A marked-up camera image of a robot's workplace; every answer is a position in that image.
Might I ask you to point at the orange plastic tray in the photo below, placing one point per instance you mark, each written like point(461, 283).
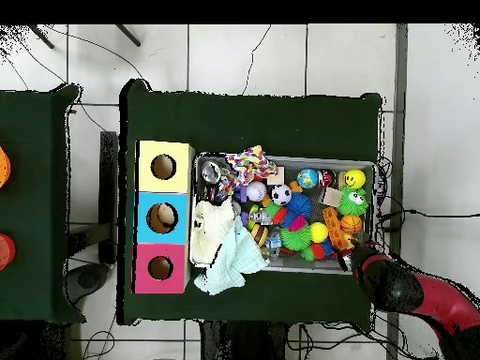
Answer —
point(335, 228)

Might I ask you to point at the large blue spiky ball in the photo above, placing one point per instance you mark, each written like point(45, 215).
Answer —
point(299, 204)

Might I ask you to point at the plain yellow ball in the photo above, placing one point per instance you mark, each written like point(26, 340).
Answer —
point(319, 232)

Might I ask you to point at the black tripod leg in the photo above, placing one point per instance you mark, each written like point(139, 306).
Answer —
point(128, 35)
point(41, 36)

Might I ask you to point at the colourful spotted cloth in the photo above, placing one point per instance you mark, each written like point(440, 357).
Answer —
point(249, 163)

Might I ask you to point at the grey floor base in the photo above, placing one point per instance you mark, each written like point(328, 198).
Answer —
point(88, 279)

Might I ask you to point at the wooden box with three holes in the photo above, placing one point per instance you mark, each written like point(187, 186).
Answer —
point(165, 183)

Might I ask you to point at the light blue waffle cloth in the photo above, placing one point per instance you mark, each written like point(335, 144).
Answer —
point(232, 266)

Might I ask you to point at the orange basketball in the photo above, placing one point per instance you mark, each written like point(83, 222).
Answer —
point(351, 224)

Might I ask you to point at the dark green table cloth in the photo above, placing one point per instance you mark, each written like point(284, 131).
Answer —
point(243, 123)

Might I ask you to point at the black furniture frame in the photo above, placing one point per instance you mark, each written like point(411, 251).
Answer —
point(108, 168)

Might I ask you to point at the cream waffle cloth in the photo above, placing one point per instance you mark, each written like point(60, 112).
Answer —
point(210, 228)

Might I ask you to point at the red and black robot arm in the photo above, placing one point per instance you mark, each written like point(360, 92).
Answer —
point(412, 292)

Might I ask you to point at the blue globe ball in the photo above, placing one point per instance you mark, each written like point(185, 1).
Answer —
point(308, 179)

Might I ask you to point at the dark green side cloth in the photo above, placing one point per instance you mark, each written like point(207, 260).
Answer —
point(30, 131)

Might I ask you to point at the green googly-eyed puffer ball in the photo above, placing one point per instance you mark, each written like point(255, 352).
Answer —
point(352, 202)

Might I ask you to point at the clear mesh bin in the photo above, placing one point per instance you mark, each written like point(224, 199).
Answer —
point(292, 268)

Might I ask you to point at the orange cup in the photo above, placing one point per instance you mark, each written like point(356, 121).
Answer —
point(3, 167)

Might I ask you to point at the white baseball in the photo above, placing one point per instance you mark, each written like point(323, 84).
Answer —
point(256, 191)

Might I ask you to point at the black and white soccer ball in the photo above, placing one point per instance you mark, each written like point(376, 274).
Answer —
point(281, 195)

